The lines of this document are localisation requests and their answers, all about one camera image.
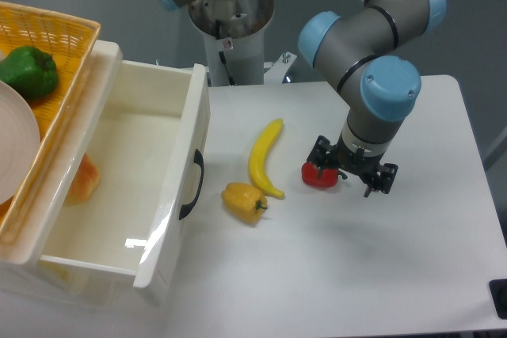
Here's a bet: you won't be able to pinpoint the white plate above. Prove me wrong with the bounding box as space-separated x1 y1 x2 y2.
1 82 40 203

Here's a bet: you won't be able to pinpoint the green bell pepper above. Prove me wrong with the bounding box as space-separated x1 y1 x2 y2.
1 46 59 101

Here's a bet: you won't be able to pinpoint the red bell pepper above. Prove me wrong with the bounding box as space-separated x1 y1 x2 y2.
301 161 348 188

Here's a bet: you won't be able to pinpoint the black top drawer handle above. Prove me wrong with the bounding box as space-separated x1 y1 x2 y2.
178 149 204 220

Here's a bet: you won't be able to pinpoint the white drawer cabinet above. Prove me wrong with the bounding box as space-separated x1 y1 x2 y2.
1 41 210 306

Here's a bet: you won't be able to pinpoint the yellow woven basket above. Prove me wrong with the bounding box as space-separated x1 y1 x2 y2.
1 2 101 232

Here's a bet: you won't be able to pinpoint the orange bread roll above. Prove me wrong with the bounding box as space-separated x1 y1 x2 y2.
64 154 101 205

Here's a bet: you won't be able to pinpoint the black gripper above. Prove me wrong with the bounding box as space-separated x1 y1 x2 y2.
307 135 398 198

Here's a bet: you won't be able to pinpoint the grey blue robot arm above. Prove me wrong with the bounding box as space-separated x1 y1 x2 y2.
159 0 447 194

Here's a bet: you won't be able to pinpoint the white top drawer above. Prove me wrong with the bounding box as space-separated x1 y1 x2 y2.
38 63 212 307

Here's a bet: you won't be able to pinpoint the black device at table edge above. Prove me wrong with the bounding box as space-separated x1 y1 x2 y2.
489 279 507 320

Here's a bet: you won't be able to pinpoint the yellow banana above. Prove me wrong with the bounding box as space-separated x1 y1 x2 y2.
248 118 284 199

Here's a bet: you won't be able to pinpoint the black cable on pedestal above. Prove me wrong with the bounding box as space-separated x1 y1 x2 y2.
215 20 237 86

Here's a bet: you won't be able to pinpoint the yellow bell pepper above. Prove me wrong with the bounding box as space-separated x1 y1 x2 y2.
221 182 268 226

